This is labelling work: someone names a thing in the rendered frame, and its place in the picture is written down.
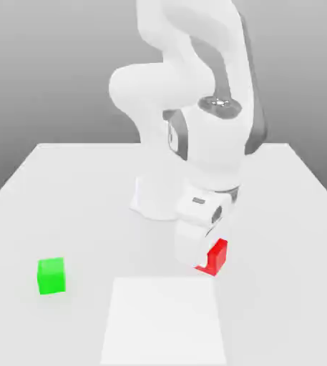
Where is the small green cube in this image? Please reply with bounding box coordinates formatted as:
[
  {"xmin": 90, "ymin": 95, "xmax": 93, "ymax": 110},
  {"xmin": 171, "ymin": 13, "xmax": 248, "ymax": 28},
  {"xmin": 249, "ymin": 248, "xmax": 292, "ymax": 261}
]
[{"xmin": 36, "ymin": 256, "xmax": 67, "ymax": 296}]

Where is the small red cube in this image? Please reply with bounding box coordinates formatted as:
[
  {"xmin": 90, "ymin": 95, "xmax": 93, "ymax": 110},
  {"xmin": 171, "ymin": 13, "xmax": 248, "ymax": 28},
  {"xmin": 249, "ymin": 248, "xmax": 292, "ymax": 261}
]
[{"xmin": 193, "ymin": 237, "xmax": 229, "ymax": 277}]

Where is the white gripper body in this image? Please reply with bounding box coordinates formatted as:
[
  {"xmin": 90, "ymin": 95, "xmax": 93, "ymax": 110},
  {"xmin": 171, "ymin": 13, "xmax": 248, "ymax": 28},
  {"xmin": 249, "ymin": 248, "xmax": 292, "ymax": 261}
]
[{"xmin": 173, "ymin": 218, "xmax": 220, "ymax": 269}]

